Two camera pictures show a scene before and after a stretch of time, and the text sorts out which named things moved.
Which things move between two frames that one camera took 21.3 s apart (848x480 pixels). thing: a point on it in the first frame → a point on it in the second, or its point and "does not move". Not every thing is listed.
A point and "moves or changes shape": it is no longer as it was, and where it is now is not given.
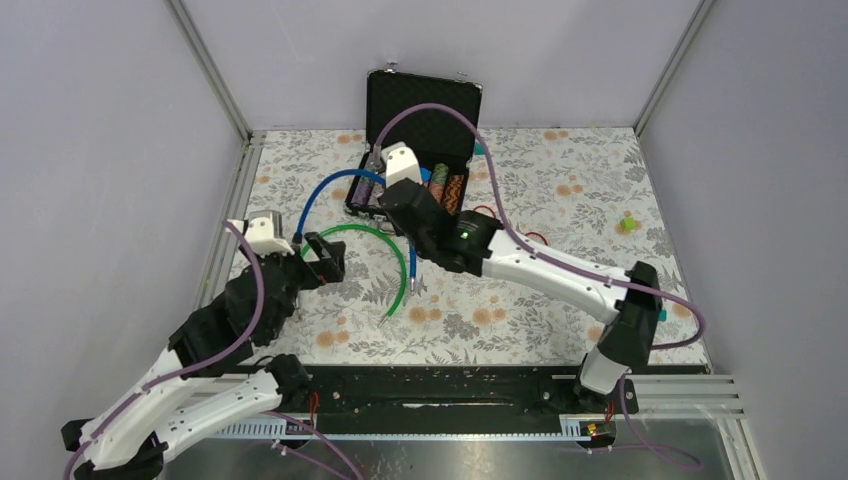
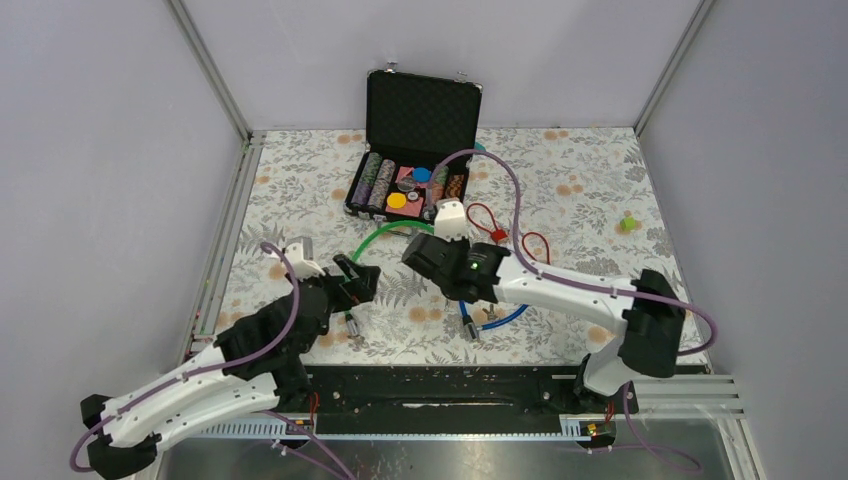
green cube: x=628 y=224 does not move
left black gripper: x=330 y=269 → x=362 y=285
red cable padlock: x=537 y=234 does not move
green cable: x=403 y=290 moves or changes shape
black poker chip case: x=444 y=145 does not move
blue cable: x=297 y=235 → x=468 y=320
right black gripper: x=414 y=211 → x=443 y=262
